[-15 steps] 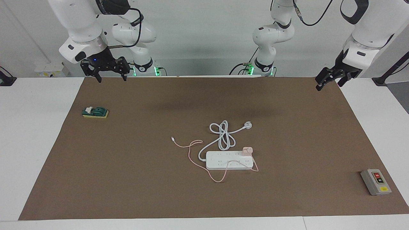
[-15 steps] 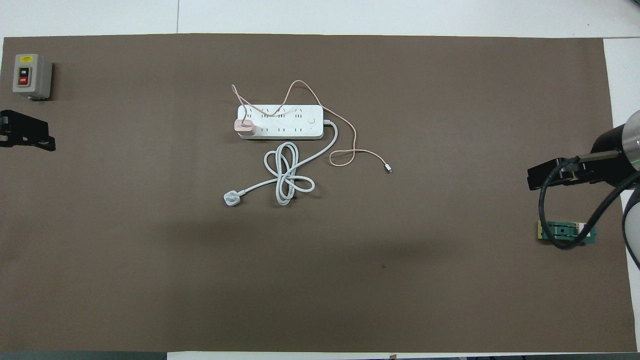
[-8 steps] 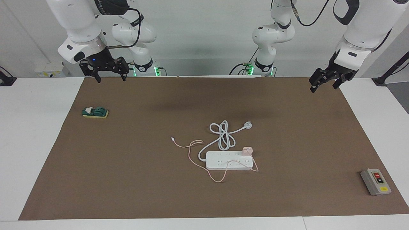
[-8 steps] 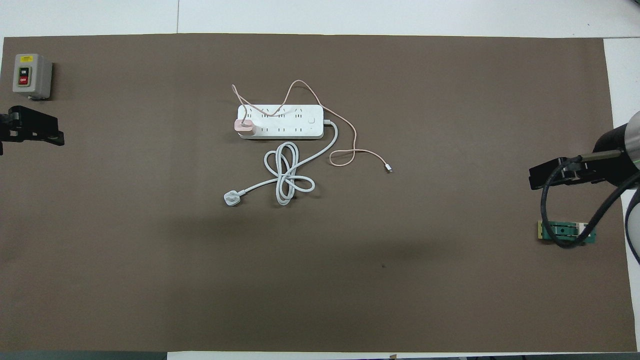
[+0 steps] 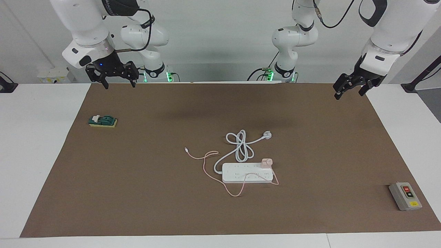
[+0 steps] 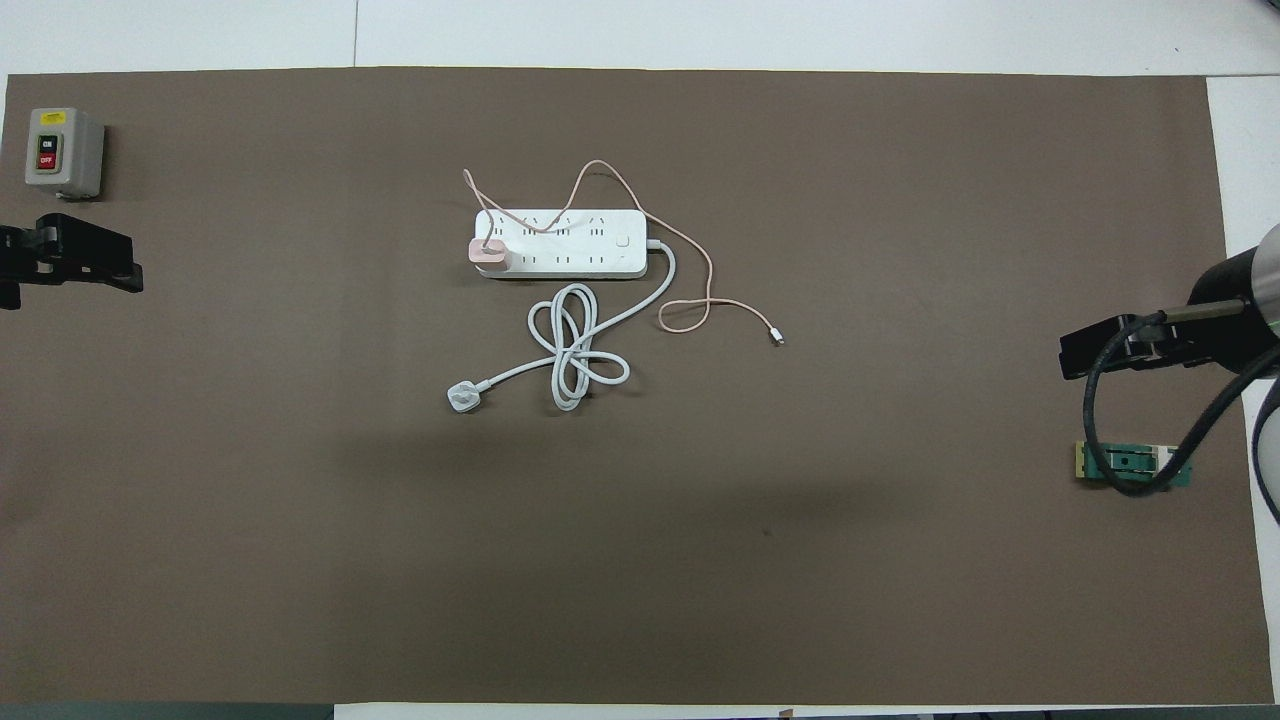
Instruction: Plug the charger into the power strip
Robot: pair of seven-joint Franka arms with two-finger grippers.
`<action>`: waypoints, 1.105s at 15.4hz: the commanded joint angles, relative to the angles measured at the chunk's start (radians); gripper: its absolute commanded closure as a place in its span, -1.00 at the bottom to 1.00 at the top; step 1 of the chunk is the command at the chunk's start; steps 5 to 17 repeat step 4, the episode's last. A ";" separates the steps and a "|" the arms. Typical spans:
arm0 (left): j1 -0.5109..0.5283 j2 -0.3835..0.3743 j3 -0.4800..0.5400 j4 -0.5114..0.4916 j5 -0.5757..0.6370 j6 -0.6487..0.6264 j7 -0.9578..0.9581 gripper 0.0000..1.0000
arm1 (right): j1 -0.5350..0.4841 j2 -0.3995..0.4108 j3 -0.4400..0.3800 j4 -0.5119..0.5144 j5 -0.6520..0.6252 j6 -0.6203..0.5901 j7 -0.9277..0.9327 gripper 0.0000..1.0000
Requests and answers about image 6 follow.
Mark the grey on-off switch box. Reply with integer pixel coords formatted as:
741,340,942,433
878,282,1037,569
25,107,106,201

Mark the white power cord with plug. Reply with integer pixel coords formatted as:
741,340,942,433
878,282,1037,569
446,238,678,413

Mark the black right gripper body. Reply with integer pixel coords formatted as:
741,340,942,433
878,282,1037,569
1188,247,1280,376

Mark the green knife switch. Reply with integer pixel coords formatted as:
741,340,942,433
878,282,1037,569
1075,440,1194,491

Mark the white power strip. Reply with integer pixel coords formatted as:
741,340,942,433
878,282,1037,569
473,208,649,279

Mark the brown table mat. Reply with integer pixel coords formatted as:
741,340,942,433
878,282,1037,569
0,67,1273,706

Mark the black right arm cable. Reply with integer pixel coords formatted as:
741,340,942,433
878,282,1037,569
1083,300,1280,494

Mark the pink charging cable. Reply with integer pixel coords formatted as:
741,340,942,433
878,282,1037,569
463,160,787,348

